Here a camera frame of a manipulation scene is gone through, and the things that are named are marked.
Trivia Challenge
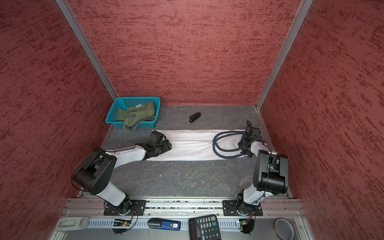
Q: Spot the white tank top navy trim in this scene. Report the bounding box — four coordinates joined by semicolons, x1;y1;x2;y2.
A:
146;128;251;162

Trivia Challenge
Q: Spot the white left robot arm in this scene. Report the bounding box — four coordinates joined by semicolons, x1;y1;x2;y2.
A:
71;131;172;216

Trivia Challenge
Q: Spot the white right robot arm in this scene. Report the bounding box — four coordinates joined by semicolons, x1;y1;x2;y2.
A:
237;127;288;216

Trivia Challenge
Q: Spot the green tank top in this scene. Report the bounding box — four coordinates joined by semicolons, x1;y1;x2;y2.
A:
117;102;156;133

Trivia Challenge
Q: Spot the small black stapler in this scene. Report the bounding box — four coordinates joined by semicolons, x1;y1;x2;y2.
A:
189;112;201;123

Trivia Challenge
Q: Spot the teal plastic laundry basket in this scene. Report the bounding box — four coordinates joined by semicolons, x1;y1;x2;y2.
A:
106;97;161;128

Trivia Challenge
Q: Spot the blue black handheld device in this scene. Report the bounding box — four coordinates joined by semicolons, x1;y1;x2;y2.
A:
148;218;181;231

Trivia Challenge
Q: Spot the left small circuit board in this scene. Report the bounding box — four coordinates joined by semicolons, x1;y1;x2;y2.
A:
113;219;132;227

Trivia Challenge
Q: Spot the small circuit board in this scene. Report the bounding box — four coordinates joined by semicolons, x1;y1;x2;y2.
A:
239;219;255;235
113;219;132;227

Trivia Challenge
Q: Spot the right small circuit board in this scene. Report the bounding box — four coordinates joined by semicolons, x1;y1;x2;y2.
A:
239;219;255;235

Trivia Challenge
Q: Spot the black calculator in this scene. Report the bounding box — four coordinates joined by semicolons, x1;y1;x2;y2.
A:
188;215;222;240

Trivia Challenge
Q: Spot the grey tape roll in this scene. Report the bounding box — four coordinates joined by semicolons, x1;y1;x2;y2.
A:
274;218;295;240

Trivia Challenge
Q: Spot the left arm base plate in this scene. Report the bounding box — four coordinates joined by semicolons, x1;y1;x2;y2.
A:
104;200;147;217

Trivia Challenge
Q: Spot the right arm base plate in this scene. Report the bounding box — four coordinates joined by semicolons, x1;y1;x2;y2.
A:
222;200;263;217

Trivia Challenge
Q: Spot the aluminium rail frame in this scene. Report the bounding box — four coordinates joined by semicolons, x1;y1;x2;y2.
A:
60;196;314;240

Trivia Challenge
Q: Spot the grey plastic handle block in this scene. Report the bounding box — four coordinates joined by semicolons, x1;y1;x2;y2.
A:
55;217;91;232

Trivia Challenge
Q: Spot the grey metal corner post left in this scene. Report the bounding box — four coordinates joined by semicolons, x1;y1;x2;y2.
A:
55;0;118;100

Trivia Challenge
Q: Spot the grey metal corner post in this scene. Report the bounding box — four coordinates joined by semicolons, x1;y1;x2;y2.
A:
256;0;313;112
55;0;118;100

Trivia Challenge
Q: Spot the grey metal corner post right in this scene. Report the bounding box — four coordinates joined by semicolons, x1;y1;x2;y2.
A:
256;0;313;112

